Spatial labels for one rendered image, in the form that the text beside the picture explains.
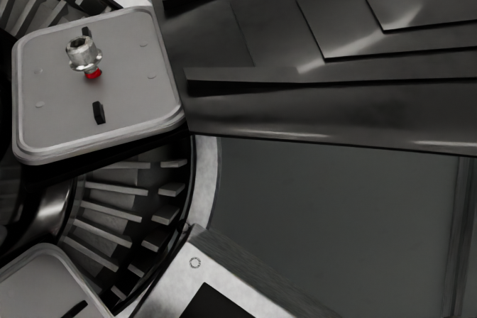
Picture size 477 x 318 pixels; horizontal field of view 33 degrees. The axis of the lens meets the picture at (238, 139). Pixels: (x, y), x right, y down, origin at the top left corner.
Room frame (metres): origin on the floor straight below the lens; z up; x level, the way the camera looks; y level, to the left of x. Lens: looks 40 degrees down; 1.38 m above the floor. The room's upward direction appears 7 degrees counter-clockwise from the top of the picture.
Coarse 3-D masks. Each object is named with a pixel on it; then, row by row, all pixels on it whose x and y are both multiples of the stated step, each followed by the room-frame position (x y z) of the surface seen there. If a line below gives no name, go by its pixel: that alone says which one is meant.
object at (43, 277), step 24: (24, 264) 0.23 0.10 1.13; (48, 264) 0.24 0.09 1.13; (72, 264) 0.24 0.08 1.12; (0, 288) 0.22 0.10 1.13; (24, 288) 0.22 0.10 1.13; (48, 288) 0.22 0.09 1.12; (72, 288) 0.23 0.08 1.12; (0, 312) 0.21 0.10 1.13; (24, 312) 0.21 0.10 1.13; (48, 312) 0.21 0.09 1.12; (96, 312) 0.22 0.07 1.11
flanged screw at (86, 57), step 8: (72, 40) 0.26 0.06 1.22; (80, 40) 0.27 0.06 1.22; (88, 40) 0.26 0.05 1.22; (72, 48) 0.26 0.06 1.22; (80, 48) 0.26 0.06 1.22; (88, 48) 0.26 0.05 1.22; (96, 48) 0.26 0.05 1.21; (72, 56) 0.26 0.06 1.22; (80, 56) 0.26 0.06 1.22; (88, 56) 0.26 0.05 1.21; (96, 56) 0.26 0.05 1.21; (72, 64) 0.26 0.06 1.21; (80, 64) 0.26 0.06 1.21; (88, 64) 0.26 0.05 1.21; (96, 64) 0.26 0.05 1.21; (88, 72) 0.26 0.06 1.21; (96, 72) 0.26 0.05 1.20
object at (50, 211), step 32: (0, 32) 0.32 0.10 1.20; (0, 64) 0.30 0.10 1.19; (0, 96) 0.25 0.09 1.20; (0, 128) 0.23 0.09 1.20; (0, 160) 0.22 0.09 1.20; (0, 192) 0.21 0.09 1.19; (64, 192) 0.27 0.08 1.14; (0, 224) 0.21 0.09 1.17; (32, 224) 0.26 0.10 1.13; (64, 224) 0.26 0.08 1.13; (0, 256) 0.25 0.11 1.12
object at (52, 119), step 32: (32, 32) 0.30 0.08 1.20; (64, 32) 0.30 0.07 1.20; (96, 32) 0.29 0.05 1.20; (128, 32) 0.29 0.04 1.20; (32, 64) 0.28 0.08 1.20; (64, 64) 0.27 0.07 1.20; (128, 64) 0.27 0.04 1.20; (160, 64) 0.26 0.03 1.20; (32, 96) 0.25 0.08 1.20; (64, 96) 0.25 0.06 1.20; (96, 96) 0.25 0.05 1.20; (128, 96) 0.24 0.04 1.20; (160, 96) 0.24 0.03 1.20; (32, 128) 0.23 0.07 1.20; (64, 128) 0.23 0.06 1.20; (96, 128) 0.23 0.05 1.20; (128, 128) 0.22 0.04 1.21; (160, 128) 0.22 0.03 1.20; (32, 160) 0.22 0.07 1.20
